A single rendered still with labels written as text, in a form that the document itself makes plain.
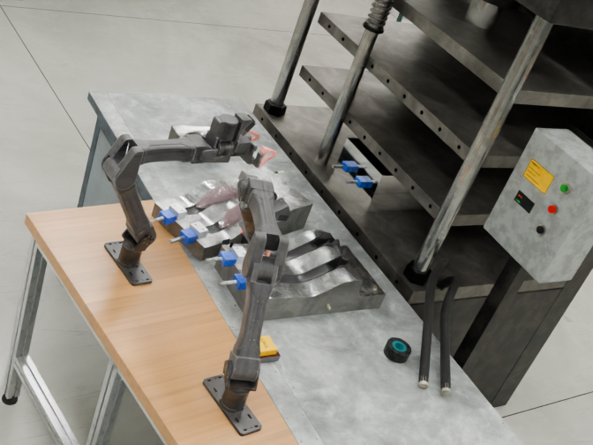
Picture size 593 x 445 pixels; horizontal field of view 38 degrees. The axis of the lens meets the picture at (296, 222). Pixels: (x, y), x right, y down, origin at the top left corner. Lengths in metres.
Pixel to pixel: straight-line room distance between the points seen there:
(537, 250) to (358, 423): 0.85
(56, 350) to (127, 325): 1.07
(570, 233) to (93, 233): 1.48
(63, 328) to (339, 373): 1.41
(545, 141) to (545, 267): 0.40
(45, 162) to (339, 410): 2.57
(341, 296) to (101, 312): 0.75
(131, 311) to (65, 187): 1.97
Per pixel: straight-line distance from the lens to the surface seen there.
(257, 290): 2.15
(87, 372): 3.40
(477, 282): 3.24
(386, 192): 3.33
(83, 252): 2.63
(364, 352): 2.62
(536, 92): 2.92
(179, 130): 3.26
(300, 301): 2.59
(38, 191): 4.30
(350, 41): 3.48
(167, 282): 2.59
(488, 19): 3.35
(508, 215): 2.90
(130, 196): 2.41
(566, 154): 2.75
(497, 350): 3.67
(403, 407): 2.51
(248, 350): 2.18
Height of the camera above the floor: 2.38
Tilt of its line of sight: 31 degrees down
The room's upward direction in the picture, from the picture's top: 21 degrees clockwise
